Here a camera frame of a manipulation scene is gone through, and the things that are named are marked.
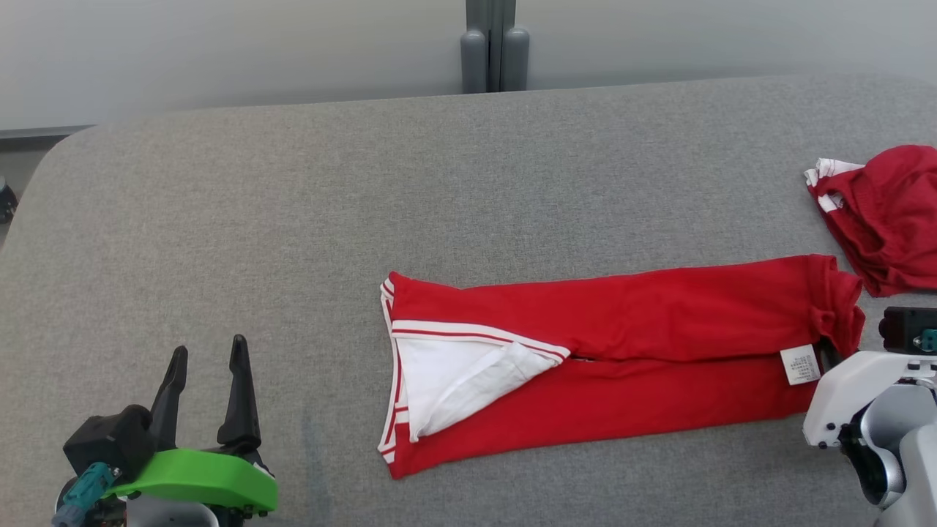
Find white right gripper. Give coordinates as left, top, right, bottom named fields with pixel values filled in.
left=803, top=338, right=937, bottom=449

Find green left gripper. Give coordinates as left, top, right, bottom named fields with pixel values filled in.
left=110, top=334, right=279, bottom=517

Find red shorts with white stripe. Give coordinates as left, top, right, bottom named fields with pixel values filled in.
left=804, top=144, right=937, bottom=298

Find red shirt with white stripes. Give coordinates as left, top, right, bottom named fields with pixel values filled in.
left=377, top=253, right=867, bottom=481

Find left cable with teal plug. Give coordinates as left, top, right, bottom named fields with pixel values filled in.
left=51, top=461, right=119, bottom=527

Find grey double partition post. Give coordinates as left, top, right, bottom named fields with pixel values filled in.
left=460, top=0, right=531, bottom=94

